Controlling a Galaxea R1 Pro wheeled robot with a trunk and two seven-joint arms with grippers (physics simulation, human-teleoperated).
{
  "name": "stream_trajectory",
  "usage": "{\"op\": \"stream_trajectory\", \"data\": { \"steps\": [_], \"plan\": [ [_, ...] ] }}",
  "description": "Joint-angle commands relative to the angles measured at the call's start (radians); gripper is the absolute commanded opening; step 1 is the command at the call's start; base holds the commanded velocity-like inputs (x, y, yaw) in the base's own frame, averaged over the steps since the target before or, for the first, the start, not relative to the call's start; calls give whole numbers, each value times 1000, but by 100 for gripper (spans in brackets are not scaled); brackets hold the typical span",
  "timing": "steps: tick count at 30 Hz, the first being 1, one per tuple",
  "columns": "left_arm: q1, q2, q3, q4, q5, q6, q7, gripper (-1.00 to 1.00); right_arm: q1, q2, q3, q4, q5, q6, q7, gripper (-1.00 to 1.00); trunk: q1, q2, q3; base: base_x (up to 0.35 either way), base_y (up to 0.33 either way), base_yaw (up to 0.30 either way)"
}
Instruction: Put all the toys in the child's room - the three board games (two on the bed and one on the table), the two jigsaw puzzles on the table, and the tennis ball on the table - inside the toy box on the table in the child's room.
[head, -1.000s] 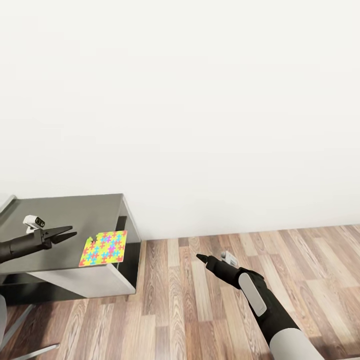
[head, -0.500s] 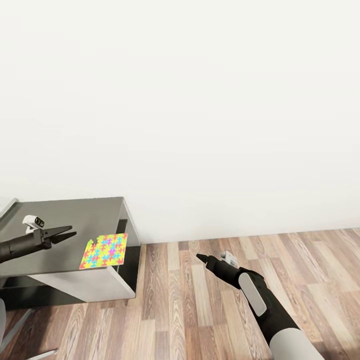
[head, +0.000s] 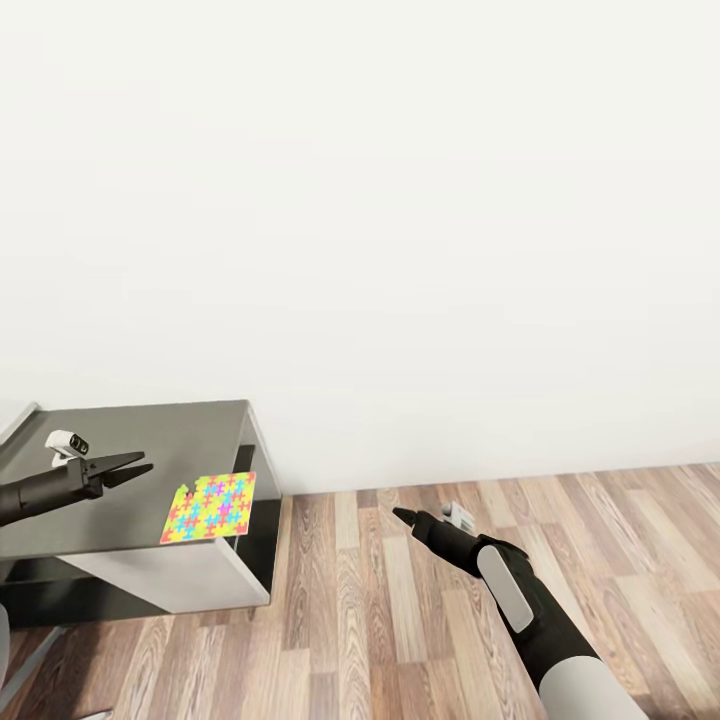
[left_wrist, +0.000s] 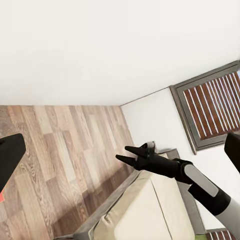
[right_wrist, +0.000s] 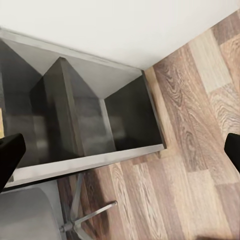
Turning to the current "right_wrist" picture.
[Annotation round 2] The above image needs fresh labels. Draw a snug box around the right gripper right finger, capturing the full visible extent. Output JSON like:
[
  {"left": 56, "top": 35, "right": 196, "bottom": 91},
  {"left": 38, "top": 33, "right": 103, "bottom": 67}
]
[{"left": 224, "top": 133, "right": 240, "bottom": 173}]

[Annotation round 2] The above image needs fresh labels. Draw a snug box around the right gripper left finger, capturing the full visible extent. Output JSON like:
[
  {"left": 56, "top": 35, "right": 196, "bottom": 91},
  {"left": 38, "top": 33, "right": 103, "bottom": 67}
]
[{"left": 0, "top": 133, "right": 26, "bottom": 193}]

